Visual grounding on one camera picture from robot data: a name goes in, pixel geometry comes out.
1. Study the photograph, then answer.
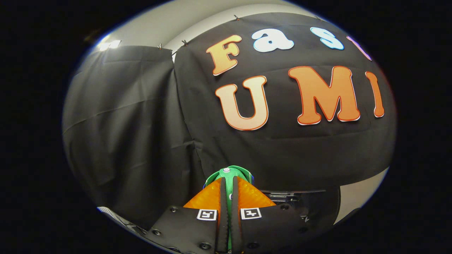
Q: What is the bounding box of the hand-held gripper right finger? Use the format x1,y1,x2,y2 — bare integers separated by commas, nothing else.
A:
231,176,313,254

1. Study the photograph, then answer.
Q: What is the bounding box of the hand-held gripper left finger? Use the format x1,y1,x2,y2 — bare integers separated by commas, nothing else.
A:
145,176,229,254

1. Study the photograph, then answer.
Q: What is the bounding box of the green polo shirt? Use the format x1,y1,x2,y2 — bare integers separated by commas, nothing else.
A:
203,165,255,251

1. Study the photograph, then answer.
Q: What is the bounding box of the light grey ribbed object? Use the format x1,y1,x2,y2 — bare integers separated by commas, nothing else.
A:
97,206,146,236

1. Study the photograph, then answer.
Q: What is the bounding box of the black backdrop cloth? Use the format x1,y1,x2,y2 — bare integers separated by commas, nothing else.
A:
62,12,397,230

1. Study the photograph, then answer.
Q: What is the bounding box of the row of cloth clips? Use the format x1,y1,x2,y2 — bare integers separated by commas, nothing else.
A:
157,14,241,50

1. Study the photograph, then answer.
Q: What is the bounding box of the ceiling light strip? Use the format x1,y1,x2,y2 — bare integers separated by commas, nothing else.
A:
99,39,121,52

